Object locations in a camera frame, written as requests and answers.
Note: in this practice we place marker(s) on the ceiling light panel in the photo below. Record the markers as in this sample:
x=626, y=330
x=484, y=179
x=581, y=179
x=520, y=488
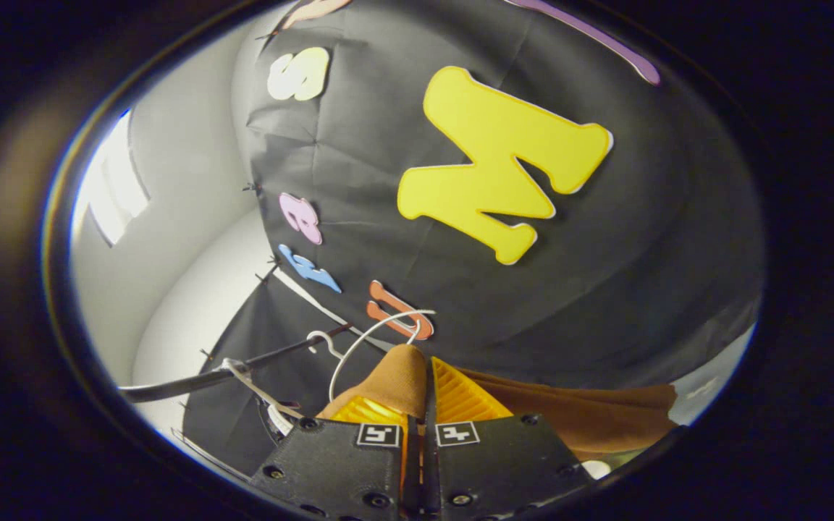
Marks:
x=116, y=181

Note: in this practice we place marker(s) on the black clothes rack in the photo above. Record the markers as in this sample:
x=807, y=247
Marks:
x=185, y=385

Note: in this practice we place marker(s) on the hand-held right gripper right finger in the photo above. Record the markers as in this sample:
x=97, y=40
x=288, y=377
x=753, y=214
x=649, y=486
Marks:
x=504, y=463

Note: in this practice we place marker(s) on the black backdrop cloth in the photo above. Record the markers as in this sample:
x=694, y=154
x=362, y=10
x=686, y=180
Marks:
x=641, y=275

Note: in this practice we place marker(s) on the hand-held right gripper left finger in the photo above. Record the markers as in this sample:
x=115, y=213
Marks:
x=330, y=463

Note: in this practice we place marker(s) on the white plastic hanger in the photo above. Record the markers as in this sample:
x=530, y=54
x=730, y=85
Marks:
x=359, y=339
x=258, y=391

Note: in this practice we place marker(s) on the brown jacket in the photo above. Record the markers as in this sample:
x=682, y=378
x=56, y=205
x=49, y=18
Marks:
x=576, y=416

